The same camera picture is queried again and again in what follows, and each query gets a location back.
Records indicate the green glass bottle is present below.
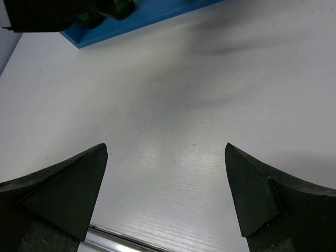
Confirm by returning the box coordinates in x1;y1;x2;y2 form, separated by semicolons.
78;12;105;29
107;0;136;20

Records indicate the green glass bottle front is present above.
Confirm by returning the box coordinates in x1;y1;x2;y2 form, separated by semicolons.
107;0;136;20

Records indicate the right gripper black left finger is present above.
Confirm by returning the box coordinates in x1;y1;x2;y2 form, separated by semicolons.
1;143;108;251

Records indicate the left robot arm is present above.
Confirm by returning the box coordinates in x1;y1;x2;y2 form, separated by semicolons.
4;0;117;33

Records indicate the blue and yellow shelf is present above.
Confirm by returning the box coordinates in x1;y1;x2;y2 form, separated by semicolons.
61;0;220;49

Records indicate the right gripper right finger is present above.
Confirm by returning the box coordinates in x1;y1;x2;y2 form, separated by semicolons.
225;143;335;251

